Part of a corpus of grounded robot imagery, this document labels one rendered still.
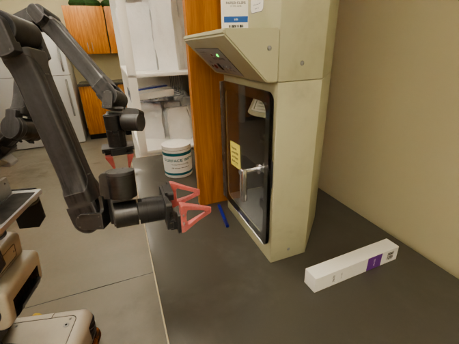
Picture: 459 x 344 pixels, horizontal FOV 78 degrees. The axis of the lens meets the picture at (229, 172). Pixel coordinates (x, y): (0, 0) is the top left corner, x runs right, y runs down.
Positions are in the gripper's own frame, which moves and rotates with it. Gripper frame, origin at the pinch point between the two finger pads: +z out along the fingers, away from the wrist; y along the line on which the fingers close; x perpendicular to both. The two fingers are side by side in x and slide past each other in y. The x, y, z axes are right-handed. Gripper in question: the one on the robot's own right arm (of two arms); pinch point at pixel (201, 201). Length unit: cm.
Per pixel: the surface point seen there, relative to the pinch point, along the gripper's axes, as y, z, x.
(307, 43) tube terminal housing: -6.1, 21.2, -34.8
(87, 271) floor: 131, -53, 114
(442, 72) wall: -10, 58, -29
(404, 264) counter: -19, 50, 18
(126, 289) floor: 102, -27, 114
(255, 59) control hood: -6.2, 9.8, -31.8
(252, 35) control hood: -6.2, 9.0, -35.9
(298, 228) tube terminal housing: -5.3, 24.9, 10.2
